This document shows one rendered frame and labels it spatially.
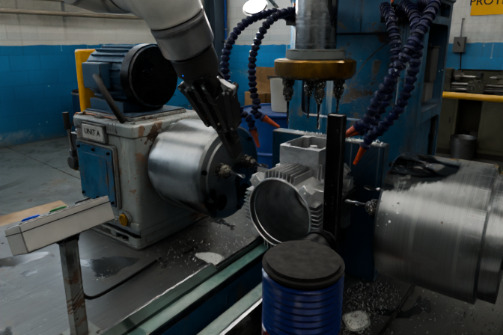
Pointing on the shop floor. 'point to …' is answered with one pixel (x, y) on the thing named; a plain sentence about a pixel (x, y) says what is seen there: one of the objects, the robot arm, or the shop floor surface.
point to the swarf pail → (462, 146)
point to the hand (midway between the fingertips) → (230, 140)
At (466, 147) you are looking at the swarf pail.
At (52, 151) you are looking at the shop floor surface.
